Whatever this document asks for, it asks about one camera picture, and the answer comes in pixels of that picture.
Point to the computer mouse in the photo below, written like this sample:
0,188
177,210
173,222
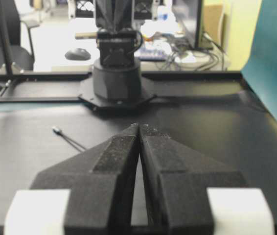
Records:
77,54

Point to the black office chair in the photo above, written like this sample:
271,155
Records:
11,51

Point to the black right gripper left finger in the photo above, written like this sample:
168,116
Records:
90,193

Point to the grey hub adapter with cable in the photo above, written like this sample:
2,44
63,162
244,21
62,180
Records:
79,147

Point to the black aluminium frame rail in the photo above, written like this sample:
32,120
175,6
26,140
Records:
56,75

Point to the computer monitor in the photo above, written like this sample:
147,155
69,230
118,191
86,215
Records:
189,14

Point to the teal backdrop board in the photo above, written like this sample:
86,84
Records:
260,71

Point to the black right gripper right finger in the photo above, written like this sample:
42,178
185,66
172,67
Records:
193,194

